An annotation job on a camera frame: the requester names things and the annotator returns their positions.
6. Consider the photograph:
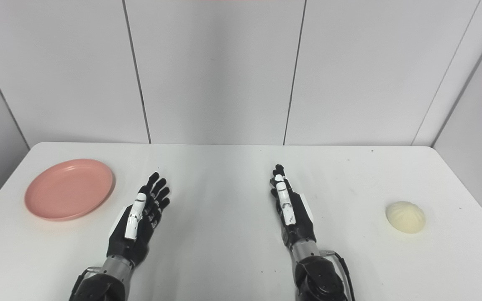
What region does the white steamed bun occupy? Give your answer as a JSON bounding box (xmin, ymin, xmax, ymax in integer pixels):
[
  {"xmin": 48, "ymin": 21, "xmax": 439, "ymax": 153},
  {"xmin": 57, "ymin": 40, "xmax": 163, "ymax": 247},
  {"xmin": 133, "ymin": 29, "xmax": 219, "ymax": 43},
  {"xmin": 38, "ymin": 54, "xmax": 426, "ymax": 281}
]
[{"xmin": 385, "ymin": 201, "xmax": 426, "ymax": 234}]

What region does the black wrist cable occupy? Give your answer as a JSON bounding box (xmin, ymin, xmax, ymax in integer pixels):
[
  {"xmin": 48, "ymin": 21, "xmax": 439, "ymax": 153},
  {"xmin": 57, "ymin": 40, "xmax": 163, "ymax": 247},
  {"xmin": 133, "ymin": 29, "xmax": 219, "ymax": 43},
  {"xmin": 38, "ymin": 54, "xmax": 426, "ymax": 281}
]
[
  {"xmin": 69, "ymin": 267, "xmax": 103, "ymax": 301},
  {"xmin": 320, "ymin": 250, "xmax": 356, "ymax": 301}
]

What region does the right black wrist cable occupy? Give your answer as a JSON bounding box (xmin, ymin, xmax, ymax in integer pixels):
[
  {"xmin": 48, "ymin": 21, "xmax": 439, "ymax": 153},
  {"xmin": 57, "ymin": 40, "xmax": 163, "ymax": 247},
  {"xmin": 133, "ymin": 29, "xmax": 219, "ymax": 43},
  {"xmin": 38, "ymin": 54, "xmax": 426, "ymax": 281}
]
[{"xmin": 320, "ymin": 250, "xmax": 356, "ymax": 301}]

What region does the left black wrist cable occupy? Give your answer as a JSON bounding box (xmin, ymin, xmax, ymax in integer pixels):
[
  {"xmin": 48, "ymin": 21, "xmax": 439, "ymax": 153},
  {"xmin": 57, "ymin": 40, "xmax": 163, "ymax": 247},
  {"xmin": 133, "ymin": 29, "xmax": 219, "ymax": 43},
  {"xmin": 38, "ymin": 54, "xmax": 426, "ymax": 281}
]
[{"xmin": 69, "ymin": 267, "xmax": 103, "ymax": 301}]

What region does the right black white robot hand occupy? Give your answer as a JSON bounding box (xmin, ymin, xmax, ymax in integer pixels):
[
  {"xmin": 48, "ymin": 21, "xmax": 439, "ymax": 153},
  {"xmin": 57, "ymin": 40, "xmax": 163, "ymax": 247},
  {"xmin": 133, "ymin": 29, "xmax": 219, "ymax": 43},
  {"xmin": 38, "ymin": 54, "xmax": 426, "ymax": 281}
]
[{"xmin": 270, "ymin": 163, "xmax": 318, "ymax": 250}]

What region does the pink round plate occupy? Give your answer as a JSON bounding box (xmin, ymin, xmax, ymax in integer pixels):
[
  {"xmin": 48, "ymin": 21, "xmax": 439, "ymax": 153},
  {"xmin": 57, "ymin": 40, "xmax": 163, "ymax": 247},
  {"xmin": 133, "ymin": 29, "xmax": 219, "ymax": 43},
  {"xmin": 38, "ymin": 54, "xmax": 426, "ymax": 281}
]
[{"xmin": 25, "ymin": 158, "xmax": 115, "ymax": 222}]

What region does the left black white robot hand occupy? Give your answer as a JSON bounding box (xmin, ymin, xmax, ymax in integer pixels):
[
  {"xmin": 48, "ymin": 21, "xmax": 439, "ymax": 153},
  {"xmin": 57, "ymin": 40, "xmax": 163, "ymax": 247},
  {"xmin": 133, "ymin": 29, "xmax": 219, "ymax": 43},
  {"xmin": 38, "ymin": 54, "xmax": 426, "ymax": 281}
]
[{"xmin": 106, "ymin": 172, "xmax": 171, "ymax": 268}]

